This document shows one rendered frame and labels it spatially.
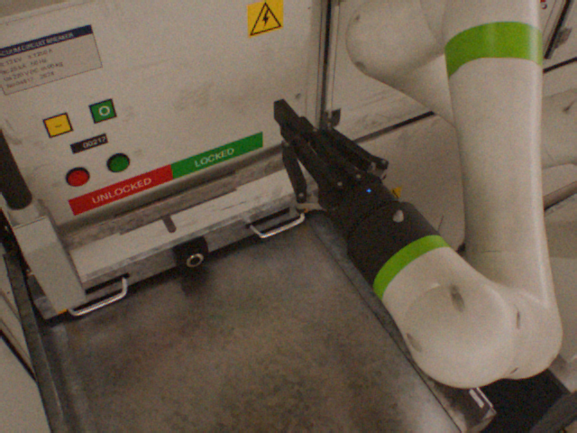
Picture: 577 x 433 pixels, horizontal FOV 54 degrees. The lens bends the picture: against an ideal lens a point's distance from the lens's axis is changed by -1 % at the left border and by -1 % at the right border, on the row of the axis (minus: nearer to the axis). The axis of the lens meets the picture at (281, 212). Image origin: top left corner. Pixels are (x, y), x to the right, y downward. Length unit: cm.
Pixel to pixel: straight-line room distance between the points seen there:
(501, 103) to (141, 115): 47
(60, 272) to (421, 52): 58
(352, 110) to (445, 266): 77
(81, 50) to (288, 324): 55
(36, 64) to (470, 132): 52
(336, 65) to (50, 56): 62
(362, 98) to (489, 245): 68
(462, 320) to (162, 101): 50
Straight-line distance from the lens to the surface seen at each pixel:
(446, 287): 56
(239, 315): 102
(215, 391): 96
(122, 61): 78
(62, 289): 86
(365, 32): 86
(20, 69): 75
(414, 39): 83
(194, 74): 83
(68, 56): 76
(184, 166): 92
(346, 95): 125
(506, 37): 74
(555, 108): 112
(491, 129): 71
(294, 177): 68
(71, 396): 101
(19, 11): 73
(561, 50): 173
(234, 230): 107
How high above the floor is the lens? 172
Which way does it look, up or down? 49 degrees down
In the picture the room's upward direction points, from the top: straight up
